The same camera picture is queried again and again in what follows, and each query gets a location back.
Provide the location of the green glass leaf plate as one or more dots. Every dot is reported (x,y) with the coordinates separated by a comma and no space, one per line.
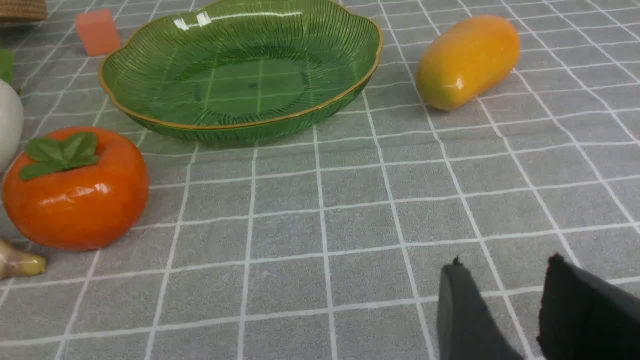
(237,72)

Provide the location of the white radish with green leaves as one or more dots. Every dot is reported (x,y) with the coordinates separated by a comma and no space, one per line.
(12,117)

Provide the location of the woven wicker basket green lining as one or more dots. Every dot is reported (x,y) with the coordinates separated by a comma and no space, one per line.
(23,11)

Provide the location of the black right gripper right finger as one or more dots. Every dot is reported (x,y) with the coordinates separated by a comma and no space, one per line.
(583,317)

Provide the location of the yellow orange mango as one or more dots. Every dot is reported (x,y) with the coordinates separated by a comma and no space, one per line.
(467,60)

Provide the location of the grey checked tablecloth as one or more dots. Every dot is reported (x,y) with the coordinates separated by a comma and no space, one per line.
(328,244)

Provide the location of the orange cube block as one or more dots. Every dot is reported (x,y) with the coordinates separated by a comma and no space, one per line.
(96,29)

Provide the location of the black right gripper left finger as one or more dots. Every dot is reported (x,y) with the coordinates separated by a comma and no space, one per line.
(466,328)

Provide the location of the purple eggplant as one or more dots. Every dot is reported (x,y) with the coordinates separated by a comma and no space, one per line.
(15,262)

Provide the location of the orange persimmon with green leaf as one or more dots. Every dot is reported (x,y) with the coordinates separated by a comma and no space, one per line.
(77,188)

